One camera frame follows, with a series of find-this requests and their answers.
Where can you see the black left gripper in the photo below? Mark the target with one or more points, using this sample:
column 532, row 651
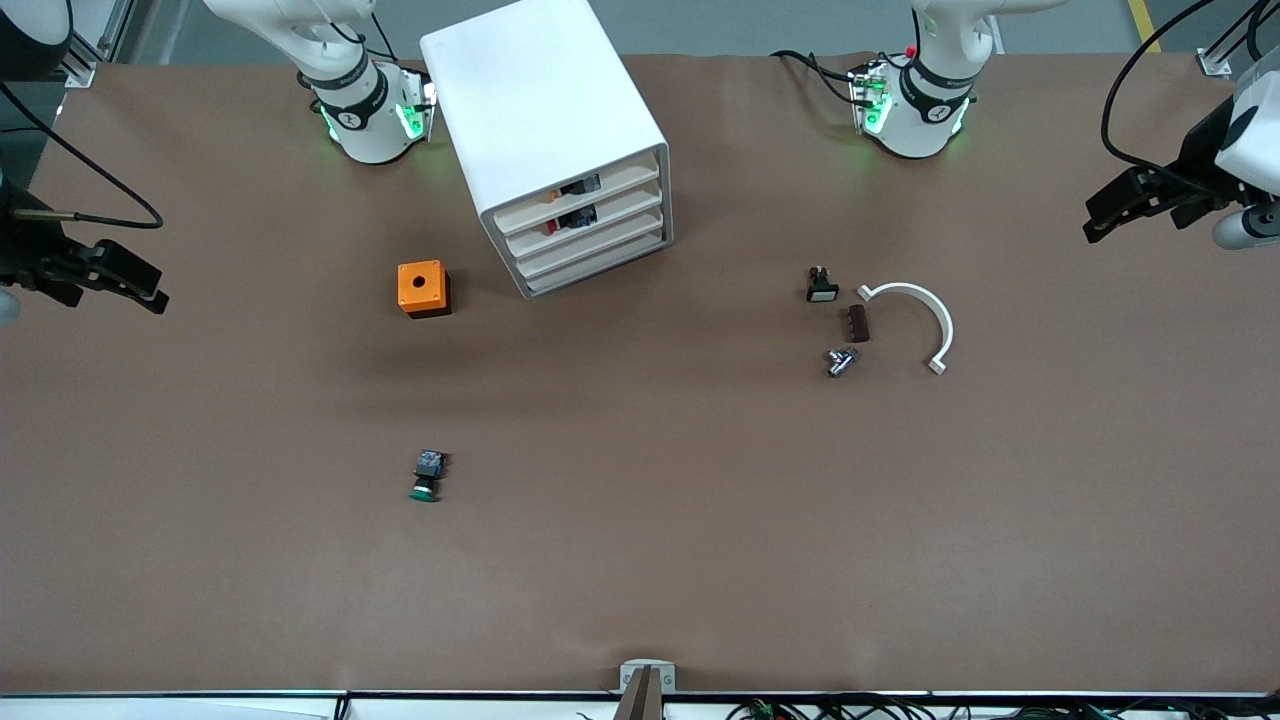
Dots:
column 1197, row 160

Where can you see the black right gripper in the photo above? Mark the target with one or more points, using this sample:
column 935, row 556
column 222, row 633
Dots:
column 22, row 252

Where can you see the green push button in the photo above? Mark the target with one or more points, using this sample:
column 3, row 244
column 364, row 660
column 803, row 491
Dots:
column 428, row 470

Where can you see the white plastic drawer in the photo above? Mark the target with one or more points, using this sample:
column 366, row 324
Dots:
column 600, row 266
column 620, row 178
column 625, row 200
column 600, row 243

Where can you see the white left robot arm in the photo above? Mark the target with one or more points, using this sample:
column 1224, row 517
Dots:
column 915, row 120

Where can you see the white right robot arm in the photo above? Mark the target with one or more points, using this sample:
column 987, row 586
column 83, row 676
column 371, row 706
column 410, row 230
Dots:
column 360, row 110

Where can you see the black white rectangular push button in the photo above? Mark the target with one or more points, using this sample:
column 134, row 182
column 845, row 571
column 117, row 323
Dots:
column 822, row 288

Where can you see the white drawer cabinet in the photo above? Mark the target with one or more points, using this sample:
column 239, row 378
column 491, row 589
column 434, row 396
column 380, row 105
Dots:
column 545, row 90

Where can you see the orange black push button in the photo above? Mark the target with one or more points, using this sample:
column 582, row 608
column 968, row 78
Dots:
column 578, row 186

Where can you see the brown terminal block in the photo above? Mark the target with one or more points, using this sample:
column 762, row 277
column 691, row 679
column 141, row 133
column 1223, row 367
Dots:
column 858, row 323

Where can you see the small silver metal connector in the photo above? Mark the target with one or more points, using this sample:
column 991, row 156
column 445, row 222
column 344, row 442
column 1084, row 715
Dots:
column 840, row 361

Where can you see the aluminium corner bracket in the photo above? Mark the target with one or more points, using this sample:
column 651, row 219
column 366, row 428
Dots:
column 1213, row 62

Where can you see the aluminium frame profile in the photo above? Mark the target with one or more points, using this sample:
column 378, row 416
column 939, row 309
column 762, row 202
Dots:
column 80, row 68

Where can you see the white curved plastic bracket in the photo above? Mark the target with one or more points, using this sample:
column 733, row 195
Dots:
column 930, row 305

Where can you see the orange button enclosure box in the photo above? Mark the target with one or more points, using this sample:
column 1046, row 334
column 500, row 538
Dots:
column 420, row 285

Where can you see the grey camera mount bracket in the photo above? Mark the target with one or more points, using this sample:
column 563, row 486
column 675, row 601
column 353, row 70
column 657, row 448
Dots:
column 647, row 678

